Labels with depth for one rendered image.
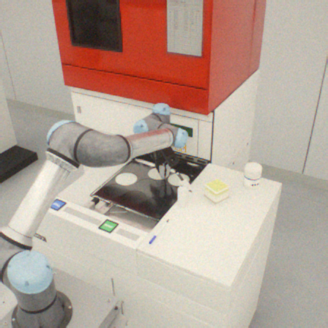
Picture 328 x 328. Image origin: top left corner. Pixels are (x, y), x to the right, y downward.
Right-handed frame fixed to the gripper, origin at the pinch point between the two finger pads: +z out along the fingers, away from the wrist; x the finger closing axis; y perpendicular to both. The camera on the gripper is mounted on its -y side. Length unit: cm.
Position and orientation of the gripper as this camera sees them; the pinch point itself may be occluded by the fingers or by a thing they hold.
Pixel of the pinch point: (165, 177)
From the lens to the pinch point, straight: 170.2
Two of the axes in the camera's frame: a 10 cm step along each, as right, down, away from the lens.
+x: -8.8, 2.7, -3.9
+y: -4.7, -4.7, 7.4
